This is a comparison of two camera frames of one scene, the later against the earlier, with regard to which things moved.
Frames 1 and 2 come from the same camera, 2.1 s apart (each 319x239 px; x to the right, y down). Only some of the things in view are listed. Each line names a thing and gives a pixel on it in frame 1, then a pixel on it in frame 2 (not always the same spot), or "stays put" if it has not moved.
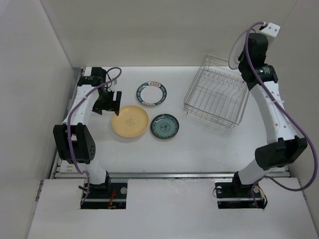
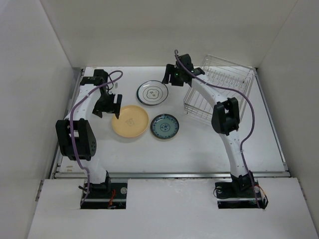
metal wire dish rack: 219,94 stays put
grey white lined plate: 237,50 → 152,93
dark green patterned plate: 164,126 stays put
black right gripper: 240,57 → 169,70
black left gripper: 111,105 stays put
